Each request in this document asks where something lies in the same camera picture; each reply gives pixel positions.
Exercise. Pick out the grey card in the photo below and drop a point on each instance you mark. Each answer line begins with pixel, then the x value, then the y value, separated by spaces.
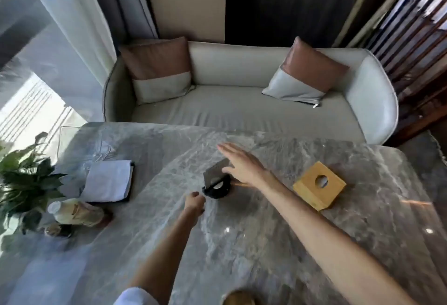
pixel 214 172

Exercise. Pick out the beige drink bottle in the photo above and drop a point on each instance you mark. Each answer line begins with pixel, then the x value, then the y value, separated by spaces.
pixel 82 213

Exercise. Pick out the white folded napkin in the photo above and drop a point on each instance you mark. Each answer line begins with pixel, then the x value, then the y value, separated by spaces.
pixel 110 179

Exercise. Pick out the white sheer curtain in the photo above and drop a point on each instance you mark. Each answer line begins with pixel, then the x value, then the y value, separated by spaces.
pixel 66 15

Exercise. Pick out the person's left forearm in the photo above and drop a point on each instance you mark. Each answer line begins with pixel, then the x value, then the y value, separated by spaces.
pixel 164 252

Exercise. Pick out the person's left hand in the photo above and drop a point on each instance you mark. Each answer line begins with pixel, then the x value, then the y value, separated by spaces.
pixel 195 203

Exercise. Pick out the person's right hand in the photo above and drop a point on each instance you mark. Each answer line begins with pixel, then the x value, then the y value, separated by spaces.
pixel 246 169

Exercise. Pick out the wooden tissue box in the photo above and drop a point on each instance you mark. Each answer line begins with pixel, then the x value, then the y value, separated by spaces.
pixel 314 193

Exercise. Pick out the person's right fingers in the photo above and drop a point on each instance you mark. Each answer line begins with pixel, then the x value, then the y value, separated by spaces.
pixel 232 154

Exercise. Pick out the person's right forearm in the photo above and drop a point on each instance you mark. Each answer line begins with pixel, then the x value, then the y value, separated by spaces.
pixel 328 238

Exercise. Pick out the person's left fingers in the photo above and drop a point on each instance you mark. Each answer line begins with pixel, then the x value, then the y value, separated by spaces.
pixel 200 200

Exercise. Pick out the small round dark container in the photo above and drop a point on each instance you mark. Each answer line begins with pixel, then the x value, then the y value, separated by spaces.
pixel 59 230

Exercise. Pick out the dark wooden slat screen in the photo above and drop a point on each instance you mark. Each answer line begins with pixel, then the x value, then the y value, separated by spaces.
pixel 412 43

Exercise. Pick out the black round stand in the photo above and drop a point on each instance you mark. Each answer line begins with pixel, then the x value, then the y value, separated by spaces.
pixel 218 193

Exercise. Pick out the brown and white cushion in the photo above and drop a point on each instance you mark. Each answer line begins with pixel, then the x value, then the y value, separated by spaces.
pixel 157 67
pixel 303 70

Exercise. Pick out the black napkin tray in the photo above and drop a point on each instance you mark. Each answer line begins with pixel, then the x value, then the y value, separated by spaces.
pixel 132 182

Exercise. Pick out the green leafy plant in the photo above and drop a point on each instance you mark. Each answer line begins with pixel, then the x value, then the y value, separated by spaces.
pixel 26 182

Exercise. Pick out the light grey sofa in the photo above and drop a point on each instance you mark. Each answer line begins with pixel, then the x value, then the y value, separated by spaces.
pixel 237 112

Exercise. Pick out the brown round object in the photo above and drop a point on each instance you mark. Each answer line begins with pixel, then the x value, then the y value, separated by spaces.
pixel 241 298

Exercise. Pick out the white sleeve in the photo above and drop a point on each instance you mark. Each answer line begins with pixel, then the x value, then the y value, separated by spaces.
pixel 136 297

